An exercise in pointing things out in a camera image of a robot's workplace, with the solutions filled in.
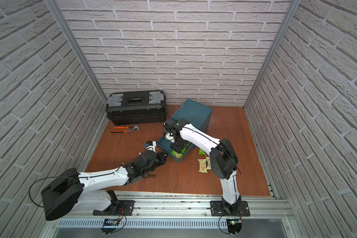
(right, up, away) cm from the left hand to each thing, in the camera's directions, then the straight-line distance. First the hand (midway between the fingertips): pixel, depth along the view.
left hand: (171, 152), depth 82 cm
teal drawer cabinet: (+15, +22, +4) cm, 27 cm away
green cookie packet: (+19, -2, +11) cm, 22 cm away
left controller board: (-30, -33, -10) cm, 46 cm away
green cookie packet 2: (+4, -2, +1) cm, 5 cm away
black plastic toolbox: (-25, +27, +14) cm, 40 cm away
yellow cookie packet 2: (+23, -6, +9) cm, 25 cm away
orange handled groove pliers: (-34, +12, +21) cm, 42 cm away
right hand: (+7, +3, +5) cm, 9 cm away
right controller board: (+32, -33, -13) cm, 47 cm away
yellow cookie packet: (+19, -10, +5) cm, 22 cm away
